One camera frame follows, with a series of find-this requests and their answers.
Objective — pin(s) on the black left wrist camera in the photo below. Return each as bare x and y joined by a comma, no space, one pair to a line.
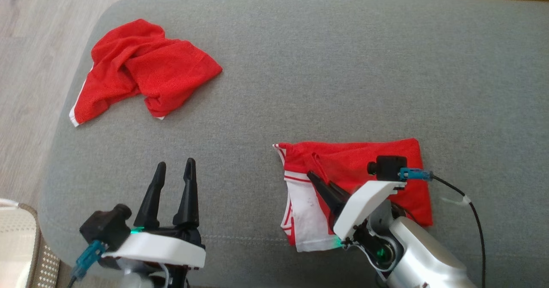
105,226

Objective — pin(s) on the white laundry basket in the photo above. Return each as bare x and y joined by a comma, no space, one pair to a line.
17,241

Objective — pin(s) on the red shorts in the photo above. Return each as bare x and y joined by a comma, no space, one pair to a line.
150,69

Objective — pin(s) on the large grey sofa seat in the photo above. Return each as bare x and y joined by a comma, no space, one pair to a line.
300,86

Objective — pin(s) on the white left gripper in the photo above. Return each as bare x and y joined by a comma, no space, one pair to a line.
158,247

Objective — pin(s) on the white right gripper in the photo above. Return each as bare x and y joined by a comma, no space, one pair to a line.
364,202

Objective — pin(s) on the red Bulls jersey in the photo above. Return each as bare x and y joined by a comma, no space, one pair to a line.
351,159

